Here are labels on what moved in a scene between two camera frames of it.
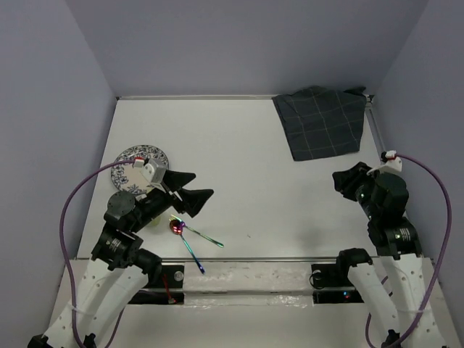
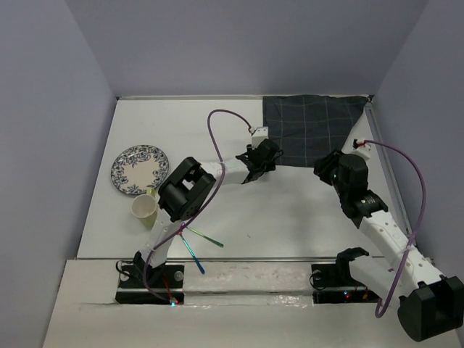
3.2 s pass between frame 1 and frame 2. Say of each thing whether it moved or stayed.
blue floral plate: stayed
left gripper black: moved
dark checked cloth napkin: moved
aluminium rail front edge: stayed
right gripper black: moved
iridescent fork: stayed
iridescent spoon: stayed
